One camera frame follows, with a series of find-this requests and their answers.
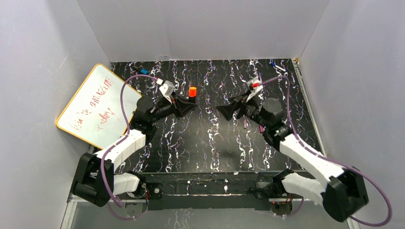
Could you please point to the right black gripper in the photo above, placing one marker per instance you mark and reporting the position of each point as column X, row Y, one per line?
column 243, row 105

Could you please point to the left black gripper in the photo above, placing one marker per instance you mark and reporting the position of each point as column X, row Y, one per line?
column 172, row 104

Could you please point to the orange black marker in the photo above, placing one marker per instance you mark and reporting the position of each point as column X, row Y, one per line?
column 192, row 94

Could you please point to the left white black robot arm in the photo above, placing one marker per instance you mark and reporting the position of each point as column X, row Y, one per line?
column 95, row 179

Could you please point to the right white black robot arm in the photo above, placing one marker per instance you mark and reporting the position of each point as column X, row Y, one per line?
column 340, row 191

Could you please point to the blue black marker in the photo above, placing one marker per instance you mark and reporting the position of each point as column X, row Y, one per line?
column 141, row 70

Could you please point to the blue capped white marker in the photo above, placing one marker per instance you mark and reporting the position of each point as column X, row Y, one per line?
column 278, row 67

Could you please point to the yellow framed whiteboard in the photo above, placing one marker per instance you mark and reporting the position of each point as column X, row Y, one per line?
column 96, row 113

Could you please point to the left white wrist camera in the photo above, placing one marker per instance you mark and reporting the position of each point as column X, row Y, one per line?
column 166, row 89

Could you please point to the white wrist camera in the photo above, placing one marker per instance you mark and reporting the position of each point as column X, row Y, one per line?
column 166, row 89
column 254, row 87

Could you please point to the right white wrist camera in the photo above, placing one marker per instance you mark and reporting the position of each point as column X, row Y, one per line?
column 254, row 87

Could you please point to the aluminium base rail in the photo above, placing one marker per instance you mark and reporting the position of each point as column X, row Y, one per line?
column 204, row 191

